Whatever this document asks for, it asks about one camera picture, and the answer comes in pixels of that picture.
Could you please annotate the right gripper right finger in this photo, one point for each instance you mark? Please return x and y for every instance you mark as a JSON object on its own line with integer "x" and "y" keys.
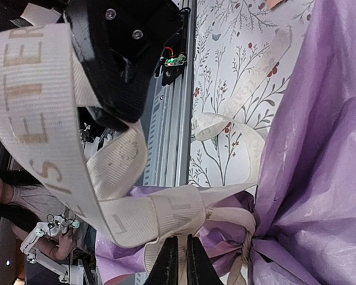
{"x": 199, "y": 268}

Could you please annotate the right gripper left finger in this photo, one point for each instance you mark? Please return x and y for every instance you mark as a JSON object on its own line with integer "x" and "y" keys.
{"x": 165, "y": 269}

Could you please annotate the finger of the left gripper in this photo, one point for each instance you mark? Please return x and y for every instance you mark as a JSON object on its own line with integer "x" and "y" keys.
{"x": 119, "y": 44}

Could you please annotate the white printed ribbon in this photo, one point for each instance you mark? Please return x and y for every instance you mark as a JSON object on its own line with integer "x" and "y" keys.
{"x": 42, "y": 83}

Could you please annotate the pink wrapping paper sheet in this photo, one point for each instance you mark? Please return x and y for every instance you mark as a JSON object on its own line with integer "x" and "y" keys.
{"x": 304, "y": 203}

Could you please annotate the woman in grey shirt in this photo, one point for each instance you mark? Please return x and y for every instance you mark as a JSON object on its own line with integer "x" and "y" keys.
{"x": 24, "y": 202}

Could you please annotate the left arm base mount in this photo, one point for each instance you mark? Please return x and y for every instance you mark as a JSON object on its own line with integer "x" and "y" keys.
{"x": 171, "y": 65}

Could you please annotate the front aluminium rail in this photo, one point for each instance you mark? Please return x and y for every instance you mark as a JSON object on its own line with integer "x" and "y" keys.
{"x": 166, "y": 120}

